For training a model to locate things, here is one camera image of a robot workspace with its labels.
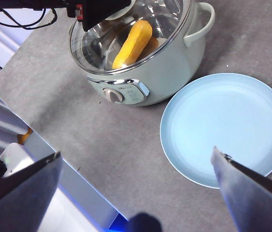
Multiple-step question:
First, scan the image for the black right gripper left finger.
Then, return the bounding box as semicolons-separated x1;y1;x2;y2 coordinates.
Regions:
0;151;63;232

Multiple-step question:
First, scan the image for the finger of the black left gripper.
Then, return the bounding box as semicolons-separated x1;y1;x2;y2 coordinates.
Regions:
82;0;131;32

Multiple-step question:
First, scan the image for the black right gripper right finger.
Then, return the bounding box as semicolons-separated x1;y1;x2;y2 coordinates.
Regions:
210;145;272;232

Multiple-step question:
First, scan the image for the glass lid with green knob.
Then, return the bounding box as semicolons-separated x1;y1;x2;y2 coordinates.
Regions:
69;0;192;73

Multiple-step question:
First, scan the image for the yellow corn cob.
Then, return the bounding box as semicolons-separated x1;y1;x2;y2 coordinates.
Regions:
112;20;159;70

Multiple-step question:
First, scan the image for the light blue round plate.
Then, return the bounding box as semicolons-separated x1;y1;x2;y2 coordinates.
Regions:
159;72;272;189

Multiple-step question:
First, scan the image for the pale green electric steamer pot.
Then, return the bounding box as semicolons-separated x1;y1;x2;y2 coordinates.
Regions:
69;0;216;107

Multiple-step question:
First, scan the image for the white device box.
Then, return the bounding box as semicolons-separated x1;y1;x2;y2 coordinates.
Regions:
0;142;35;179

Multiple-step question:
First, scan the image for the small orange object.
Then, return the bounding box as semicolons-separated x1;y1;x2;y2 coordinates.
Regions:
17;127;33;144

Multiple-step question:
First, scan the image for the black cable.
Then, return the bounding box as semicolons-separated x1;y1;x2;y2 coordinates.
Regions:
0;7;58;30

